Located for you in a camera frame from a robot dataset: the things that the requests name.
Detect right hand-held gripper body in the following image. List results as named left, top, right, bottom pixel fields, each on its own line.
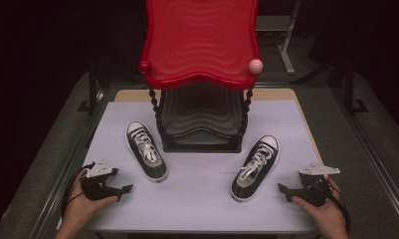
left=291, top=162, right=341, bottom=207

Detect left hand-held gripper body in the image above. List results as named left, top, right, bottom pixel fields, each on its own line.
left=82, top=158, right=123, bottom=201

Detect black canvas sneaker white laces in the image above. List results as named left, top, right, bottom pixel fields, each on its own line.
left=125, top=120, right=168, bottom=183
left=230, top=133, right=281, bottom=203

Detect red and black shoe rack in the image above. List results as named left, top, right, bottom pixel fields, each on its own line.
left=138, top=0, right=265, bottom=154

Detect person's left hand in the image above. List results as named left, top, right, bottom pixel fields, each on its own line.
left=62, top=169, right=120, bottom=230

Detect person's right hand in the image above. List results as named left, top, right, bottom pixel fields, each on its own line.
left=291, top=177, right=349, bottom=233

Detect white table mat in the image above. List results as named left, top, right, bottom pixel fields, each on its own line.
left=83, top=99, right=321, bottom=233

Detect black metal stand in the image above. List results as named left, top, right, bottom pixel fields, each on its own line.
left=77, top=64, right=105, bottom=116
left=343, top=63, right=370, bottom=116

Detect grey metal stand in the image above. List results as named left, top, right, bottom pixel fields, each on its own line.
left=256, top=0, right=302, bottom=76

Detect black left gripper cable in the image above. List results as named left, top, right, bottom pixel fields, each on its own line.
left=61, top=161, right=97, bottom=220

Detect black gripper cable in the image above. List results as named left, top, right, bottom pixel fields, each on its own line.
left=61, top=161, right=97, bottom=220
left=324, top=178, right=351, bottom=235

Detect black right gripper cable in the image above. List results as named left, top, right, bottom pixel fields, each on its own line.
left=324, top=178, right=351, bottom=235

